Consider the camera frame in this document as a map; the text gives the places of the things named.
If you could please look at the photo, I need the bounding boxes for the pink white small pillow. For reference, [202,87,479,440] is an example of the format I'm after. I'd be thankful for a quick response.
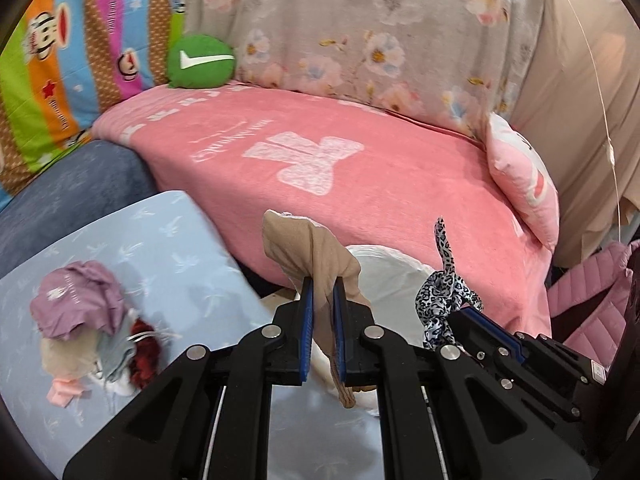
[485,113,560,252]

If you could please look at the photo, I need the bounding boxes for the pink cloth strip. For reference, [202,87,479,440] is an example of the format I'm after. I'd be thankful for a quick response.
[47,378,89,408]

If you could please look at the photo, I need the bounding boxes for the beige tulle pearl cloth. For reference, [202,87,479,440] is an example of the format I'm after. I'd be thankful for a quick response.
[40,326,100,380]

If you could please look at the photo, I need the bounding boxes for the pink quilted jacket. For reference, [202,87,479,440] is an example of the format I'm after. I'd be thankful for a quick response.
[548,240,639,368]

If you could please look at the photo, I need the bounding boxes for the dark red scrunchie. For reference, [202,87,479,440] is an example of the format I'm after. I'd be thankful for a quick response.
[129,318,162,390]

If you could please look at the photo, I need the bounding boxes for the purple garment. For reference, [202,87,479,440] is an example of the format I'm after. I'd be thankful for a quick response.
[29,260,127,340]

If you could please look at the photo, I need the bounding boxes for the green check mark cushion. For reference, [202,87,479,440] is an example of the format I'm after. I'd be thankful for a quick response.
[166,34,235,89]

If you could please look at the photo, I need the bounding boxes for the tan stocking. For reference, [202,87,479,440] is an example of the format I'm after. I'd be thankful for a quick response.
[262,210,378,412]

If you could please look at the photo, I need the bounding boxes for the colourful monkey print pillow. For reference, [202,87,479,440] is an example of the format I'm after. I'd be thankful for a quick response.
[1,0,186,205]

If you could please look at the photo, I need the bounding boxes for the pink fleece blanket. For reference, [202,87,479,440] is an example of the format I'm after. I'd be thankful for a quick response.
[91,84,551,335]

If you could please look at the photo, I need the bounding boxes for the grey floral quilt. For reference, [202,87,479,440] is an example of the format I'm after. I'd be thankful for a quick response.
[172,0,544,139]

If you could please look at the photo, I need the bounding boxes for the blue-grey plush blanket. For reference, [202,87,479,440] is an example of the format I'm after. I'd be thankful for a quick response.
[1,140,157,275]

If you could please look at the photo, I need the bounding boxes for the beige curtain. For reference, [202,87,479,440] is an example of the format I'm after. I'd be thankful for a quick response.
[510,0,639,268]

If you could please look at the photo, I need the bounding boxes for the leopard print cloth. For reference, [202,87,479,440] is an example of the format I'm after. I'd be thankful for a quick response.
[414,218,484,350]

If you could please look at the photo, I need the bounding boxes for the grey-blue sock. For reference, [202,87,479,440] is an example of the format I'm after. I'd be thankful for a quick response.
[96,326,136,382]

